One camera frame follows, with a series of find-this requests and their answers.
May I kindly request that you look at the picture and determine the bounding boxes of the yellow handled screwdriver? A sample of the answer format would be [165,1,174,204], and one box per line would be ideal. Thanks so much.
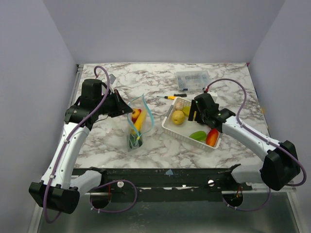
[157,96,175,100]

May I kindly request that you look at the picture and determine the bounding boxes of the clear plastic screw box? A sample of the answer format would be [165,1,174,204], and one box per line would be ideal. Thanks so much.
[176,71,211,92]

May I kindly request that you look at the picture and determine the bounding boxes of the beige toy garlic bulb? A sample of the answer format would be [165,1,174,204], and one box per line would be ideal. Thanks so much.
[175,102,183,111]

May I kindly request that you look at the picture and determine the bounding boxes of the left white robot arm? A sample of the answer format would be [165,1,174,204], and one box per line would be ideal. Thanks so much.
[29,79,132,214]

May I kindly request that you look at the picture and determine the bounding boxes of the white perforated plastic basket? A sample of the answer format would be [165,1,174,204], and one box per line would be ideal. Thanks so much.
[161,97,222,151]

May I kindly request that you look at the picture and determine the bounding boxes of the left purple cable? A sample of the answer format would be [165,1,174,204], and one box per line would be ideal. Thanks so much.
[43,65,138,224]

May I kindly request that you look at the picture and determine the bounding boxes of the yellow toy banana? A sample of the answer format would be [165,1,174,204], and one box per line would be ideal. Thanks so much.
[134,110,147,132]

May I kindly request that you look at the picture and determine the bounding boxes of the yellow toy lemon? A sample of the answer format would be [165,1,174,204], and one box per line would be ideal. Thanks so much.
[171,110,185,125]

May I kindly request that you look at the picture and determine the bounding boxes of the clear zip top bag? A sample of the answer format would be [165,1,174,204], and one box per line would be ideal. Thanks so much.
[126,94,155,151]

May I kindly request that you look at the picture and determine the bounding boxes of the green toy star fruit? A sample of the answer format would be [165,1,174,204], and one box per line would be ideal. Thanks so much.
[189,131,207,142]

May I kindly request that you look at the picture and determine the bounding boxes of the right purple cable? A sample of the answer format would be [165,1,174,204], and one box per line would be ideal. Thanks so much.
[204,78,307,211]

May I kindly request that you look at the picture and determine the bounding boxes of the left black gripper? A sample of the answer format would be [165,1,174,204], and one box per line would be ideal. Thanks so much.
[96,89,133,118]

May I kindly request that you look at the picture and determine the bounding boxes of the green toy leafy vegetable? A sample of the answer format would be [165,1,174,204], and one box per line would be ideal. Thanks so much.
[128,134,143,149]

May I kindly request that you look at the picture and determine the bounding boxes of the purple cable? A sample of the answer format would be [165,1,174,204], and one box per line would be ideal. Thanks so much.
[43,65,138,224]
[204,78,307,211]

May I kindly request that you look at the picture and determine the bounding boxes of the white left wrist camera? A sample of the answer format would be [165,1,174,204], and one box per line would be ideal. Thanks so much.
[109,74,116,85]

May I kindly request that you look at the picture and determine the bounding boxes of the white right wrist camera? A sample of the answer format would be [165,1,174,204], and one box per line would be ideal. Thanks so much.
[208,90,218,102]

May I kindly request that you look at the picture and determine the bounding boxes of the red yellow toy apple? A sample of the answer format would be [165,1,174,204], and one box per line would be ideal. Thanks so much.
[131,108,142,124]

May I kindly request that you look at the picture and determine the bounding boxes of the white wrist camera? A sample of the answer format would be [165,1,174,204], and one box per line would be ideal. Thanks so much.
[109,74,116,85]
[208,90,218,102]

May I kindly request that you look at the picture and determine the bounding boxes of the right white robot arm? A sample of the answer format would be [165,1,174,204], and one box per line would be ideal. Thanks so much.
[188,93,301,191]

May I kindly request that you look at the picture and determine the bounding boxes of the black bit holder strip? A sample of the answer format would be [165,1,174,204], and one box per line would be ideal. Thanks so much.
[174,92,187,97]

